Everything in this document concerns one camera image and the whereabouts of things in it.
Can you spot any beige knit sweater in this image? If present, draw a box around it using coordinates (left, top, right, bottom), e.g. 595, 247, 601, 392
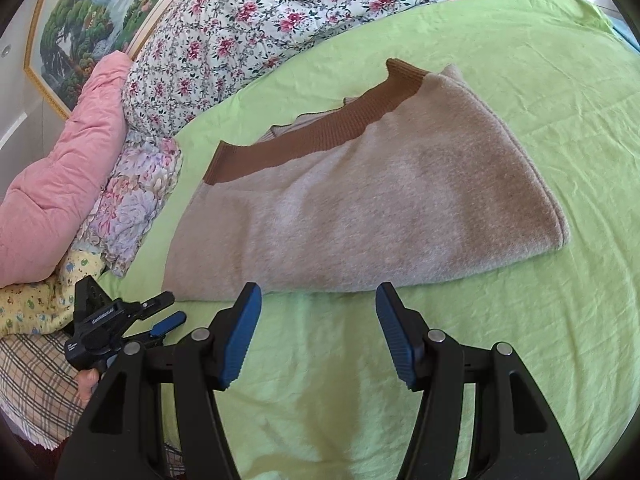
163, 58, 570, 301

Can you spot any person's left hand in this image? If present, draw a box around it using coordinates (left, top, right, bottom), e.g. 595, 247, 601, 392
76, 368, 101, 408

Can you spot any yellow patterned baby blanket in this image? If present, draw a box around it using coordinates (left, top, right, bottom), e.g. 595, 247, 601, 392
0, 249, 104, 337

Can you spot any plaid checkered cloth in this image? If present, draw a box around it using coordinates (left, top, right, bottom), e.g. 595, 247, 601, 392
1, 332, 85, 450

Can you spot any pink padded quilt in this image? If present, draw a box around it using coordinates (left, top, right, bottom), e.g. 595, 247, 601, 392
1, 51, 131, 287

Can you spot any pastel floral pillow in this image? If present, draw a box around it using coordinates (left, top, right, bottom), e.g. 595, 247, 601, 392
73, 130, 182, 278

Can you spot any white door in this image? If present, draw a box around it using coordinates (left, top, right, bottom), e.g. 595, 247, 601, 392
0, 40, 46, 196

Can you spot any floral rose quilt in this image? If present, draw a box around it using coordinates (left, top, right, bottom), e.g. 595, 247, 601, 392
122, 0, 445, 136

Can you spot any framed landscape painting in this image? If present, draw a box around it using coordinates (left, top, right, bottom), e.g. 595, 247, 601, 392
24, 0, 174, 118

